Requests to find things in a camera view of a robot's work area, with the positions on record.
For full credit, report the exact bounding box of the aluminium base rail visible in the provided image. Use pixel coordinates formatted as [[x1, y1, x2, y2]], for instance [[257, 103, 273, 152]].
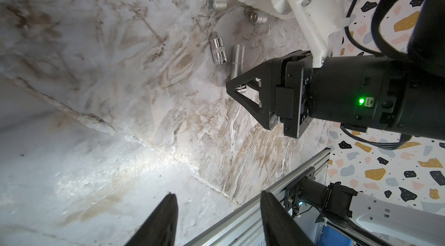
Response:
[[187, 148, 331, 246]]

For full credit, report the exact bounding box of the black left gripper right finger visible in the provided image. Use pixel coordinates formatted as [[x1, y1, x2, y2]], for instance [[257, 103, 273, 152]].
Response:
[[260, 191, 315, 246]]

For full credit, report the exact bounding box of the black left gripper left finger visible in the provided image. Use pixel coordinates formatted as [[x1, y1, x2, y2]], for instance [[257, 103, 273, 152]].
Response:
[[125, 193, 178, 246]]

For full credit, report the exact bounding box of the long slim chrome socket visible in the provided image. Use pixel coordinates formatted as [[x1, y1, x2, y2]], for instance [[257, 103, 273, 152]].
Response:
[[230, 44, 245, 80]]

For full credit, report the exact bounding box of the medium chrome socket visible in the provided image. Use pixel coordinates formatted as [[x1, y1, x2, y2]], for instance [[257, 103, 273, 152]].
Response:
[[209, 37, 228, 65]]

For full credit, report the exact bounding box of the chrome socket pair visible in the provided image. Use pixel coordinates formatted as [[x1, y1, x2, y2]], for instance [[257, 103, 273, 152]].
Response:
[[249, 10, 268, 25]]

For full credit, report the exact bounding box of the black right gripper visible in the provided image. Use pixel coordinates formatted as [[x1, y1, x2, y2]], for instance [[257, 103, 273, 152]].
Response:
[[226, 50, 312, 139]]

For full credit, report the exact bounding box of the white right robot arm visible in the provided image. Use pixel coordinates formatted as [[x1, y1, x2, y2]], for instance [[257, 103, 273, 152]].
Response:
[[226, 0, 445, 246]]

